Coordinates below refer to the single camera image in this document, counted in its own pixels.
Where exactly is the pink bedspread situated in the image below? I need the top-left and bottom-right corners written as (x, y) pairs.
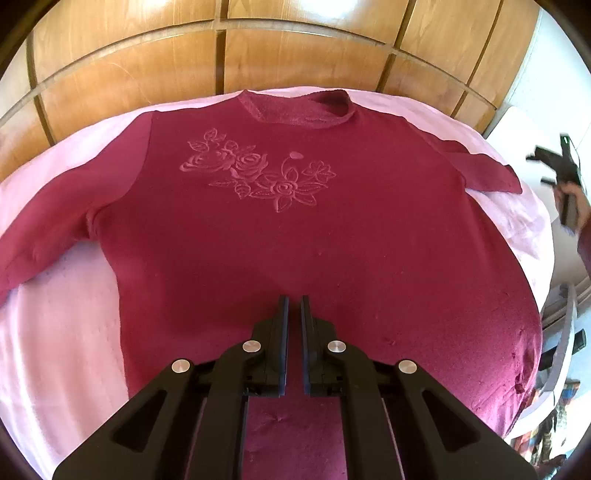
top-left (0, 85), bottom-right (555, 480)

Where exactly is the maroon floral embroidered sweater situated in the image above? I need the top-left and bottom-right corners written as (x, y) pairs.
top-left (0, 89), bottom-right (544, 480)

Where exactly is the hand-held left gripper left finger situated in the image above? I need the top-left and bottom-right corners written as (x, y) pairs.
top-left (52, 295), bottom-right (291, 480)

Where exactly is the colourful patterned cloth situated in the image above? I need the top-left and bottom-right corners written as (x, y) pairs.
top-left (508, 377), bottom-right (583, 464)

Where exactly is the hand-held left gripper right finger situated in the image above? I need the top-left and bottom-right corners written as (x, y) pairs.
top-left (299, 295), bottom-right (539, 480)

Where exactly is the person's right hand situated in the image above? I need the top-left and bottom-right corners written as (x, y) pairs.
top-left (554, 181), bottom-right (589, 237)

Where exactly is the grey curved chair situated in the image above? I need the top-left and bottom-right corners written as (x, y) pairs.
top-left (537, 281), bottom-right (579, 394)

